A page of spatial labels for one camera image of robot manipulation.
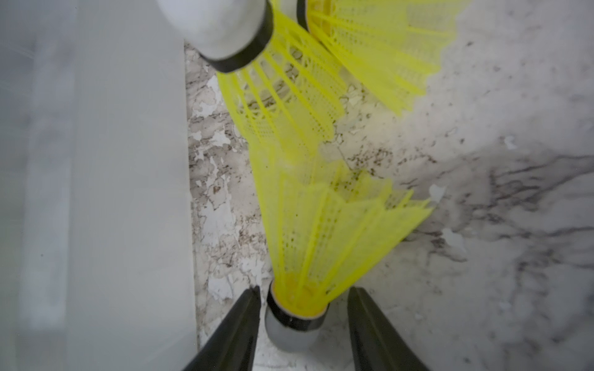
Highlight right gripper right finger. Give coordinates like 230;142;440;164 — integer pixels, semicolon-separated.
347;287;428;371

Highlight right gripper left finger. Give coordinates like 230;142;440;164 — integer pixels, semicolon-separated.
184;286;261;371

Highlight yellow shuttlecock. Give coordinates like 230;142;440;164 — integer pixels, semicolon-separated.
293;0;467;114
159;1;346;158
249;147;433;352

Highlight translucent plastic storage box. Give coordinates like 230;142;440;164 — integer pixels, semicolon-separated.
1;1;197;370

